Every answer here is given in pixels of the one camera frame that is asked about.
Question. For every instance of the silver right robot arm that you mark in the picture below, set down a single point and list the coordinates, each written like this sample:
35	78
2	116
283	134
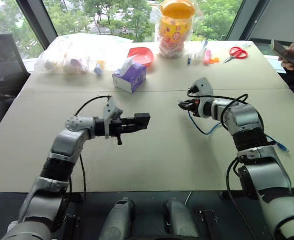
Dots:
259	155

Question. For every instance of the purple tissue box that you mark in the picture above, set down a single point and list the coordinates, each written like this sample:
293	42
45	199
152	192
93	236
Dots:
130	76

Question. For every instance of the clear plastic bag of toys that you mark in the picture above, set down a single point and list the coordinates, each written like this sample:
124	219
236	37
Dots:
67	57

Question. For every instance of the black office chair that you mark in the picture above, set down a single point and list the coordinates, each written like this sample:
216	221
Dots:
2	67

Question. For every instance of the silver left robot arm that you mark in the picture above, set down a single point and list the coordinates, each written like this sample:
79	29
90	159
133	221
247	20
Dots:
64	142

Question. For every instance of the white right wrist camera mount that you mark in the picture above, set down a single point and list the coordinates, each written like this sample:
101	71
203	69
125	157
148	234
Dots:
202	87

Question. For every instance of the grey rounded robot leg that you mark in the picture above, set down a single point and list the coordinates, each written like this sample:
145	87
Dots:
119	220
179	220

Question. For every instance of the pink eraser stick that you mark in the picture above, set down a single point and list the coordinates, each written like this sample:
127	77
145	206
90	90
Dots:
207	57

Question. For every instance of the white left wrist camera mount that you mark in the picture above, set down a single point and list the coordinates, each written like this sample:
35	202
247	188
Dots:
110	112

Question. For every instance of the clear bag around jar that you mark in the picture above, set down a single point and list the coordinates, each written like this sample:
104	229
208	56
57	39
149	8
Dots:
198	17

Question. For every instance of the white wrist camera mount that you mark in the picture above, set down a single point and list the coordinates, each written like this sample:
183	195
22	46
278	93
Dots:
202	87
110	112

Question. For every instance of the small blue yellow bottle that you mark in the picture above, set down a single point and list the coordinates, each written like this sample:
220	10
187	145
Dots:
99	68

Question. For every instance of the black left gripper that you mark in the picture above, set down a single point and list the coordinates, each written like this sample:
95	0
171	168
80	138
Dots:
117	127

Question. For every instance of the yellow jar with orange lid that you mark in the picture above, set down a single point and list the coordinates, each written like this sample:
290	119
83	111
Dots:
174	32

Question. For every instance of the dark window frame post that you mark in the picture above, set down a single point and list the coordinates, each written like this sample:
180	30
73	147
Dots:
37	20
249	17

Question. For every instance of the small black box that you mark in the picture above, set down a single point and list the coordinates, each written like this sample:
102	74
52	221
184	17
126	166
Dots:
143	121

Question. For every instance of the black smartphone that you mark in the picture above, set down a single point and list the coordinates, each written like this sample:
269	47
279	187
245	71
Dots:
285	53

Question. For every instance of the clear bag of pens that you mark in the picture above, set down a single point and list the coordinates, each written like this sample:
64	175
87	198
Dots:
197	53

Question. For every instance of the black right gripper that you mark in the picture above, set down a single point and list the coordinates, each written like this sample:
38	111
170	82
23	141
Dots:
195	108

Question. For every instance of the small orange toy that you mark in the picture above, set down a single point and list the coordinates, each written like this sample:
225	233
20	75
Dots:
215	60

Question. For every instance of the red plastic bowl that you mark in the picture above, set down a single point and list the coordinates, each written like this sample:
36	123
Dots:
142	56

